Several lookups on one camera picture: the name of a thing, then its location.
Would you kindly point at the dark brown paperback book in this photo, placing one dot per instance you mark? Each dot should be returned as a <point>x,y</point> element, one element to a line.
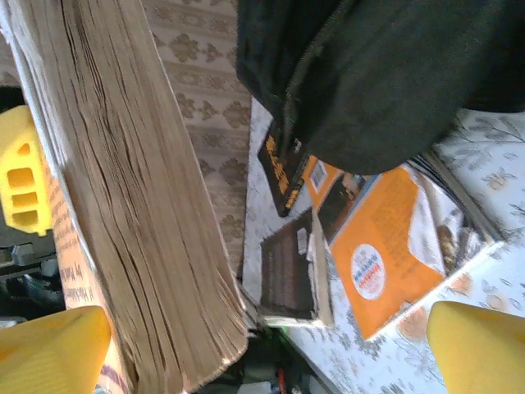
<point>287,271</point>

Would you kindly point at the black book with gold print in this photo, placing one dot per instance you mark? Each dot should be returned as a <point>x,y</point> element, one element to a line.
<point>283,180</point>

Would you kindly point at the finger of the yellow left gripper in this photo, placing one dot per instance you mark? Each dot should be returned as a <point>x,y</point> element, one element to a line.
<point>24,180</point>

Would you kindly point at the thick orange paperback book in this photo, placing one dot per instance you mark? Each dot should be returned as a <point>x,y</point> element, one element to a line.
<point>123,164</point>

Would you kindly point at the black fabric backpack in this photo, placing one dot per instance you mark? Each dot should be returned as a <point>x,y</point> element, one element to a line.
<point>389,82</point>

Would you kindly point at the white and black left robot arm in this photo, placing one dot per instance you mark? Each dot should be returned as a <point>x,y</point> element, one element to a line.
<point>262,369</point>

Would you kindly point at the orange book with round sticker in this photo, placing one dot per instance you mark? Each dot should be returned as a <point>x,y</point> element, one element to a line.
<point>389,230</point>

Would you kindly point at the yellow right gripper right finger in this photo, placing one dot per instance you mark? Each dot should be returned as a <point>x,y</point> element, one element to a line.
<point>484,353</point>

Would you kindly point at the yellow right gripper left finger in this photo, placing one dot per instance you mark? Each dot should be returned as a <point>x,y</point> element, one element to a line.
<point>45,357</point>

